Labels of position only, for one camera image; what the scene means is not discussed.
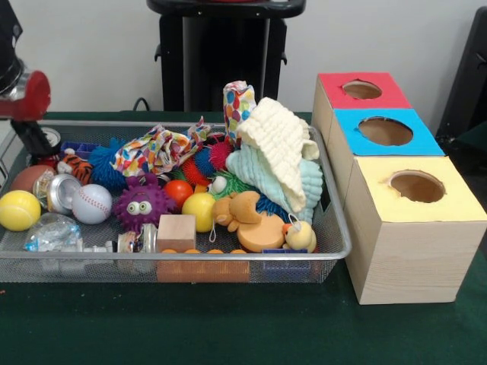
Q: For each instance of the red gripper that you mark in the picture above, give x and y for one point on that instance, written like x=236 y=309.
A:
x=29 y=95

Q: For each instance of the crushed silver can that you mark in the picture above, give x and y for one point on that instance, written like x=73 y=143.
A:
x=61 y=194

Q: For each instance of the clear plastic blue label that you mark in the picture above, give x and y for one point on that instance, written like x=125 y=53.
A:
x=53 y=232

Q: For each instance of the multicolour polka dot cloth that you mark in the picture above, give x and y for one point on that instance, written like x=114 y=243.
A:
x=240 y=105
x=156 y=150

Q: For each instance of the cream knit cloth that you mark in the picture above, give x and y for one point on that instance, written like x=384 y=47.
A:
x=280 y=144

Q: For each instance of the shallow clear mesh bin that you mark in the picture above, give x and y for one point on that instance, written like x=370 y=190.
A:
x=335 y=228

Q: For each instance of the wooden box with three holes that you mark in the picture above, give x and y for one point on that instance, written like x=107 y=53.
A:
x=415 y=243

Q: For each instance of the brown toy football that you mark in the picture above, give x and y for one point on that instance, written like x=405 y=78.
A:
x=29 y=178

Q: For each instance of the white baseball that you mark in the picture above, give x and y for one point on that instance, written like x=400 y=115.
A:
x=92 y=204

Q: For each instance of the purple googly-eyed monster toy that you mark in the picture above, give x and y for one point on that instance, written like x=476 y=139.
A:
x=142 y=205

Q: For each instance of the wooden cube block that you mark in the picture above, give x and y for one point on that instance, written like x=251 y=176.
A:
x=176 y=233

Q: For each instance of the small yellow ball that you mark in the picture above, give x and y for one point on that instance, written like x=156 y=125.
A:
x=198 y=211

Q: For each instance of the mint green cloth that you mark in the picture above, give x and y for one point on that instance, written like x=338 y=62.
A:
x=253 y=173

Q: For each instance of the orange foam duck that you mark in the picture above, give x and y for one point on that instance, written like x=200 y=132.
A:
x=251 y=226

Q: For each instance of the small yellow rubber duck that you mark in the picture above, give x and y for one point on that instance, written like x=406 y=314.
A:
x=300 y=236

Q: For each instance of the black chair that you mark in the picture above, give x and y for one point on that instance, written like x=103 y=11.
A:
x=468 y=84

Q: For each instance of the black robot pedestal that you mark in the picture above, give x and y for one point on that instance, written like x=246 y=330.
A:
x=228 y=53

